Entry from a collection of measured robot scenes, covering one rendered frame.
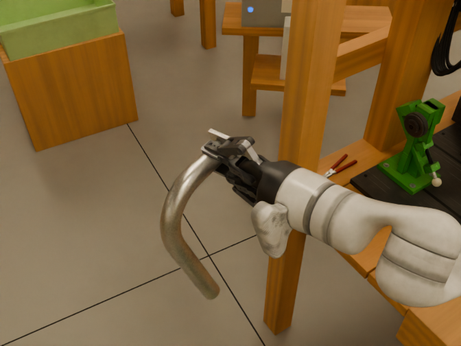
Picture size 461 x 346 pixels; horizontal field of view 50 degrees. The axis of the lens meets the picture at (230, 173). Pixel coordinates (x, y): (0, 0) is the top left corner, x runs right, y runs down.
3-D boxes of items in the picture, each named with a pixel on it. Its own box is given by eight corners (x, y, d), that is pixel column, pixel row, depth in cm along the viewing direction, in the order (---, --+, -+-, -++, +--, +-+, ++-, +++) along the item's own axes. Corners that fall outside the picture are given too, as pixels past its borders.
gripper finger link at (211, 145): (237, 156, 69) (212, 145, 72) (232, 141, 67) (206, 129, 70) (230, 163, 68) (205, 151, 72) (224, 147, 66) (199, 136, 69)
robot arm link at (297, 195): (246, 211, 57) (288, 234, 54) (305, 151, 62) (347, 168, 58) (263, 257, 64) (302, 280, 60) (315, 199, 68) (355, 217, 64)
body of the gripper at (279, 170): (320, 199, 67) (267, 175, 73) (310, 154, 62) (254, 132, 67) (285, 237, 64) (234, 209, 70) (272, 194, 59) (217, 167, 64)
